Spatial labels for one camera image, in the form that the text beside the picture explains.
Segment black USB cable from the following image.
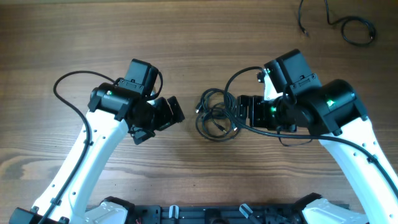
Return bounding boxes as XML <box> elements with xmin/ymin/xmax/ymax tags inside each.
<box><xmin>297</xmin><ymin>0</ymin><xmax>377</xmax><ymax>47</ymax></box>
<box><xmin>195</xmin><ymin>88</ymin><xmax>243</xmax><ymax>142</ymax></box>

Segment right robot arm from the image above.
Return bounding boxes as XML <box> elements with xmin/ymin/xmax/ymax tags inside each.
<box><xmin>234</xmin><ymin>49</ymin><xmax>397</xmax><ymax>223</ymax></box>

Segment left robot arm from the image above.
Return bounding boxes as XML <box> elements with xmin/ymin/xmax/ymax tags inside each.
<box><xmin>9</xmin><ymin>59</ymin><xmax>185</xmax><ymax>223</ymax></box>

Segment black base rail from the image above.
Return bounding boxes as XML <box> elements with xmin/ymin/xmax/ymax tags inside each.
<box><xmin>123</xmin><ymin>203</ymin><xmax>306</xmax><ymax>224</ymax></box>

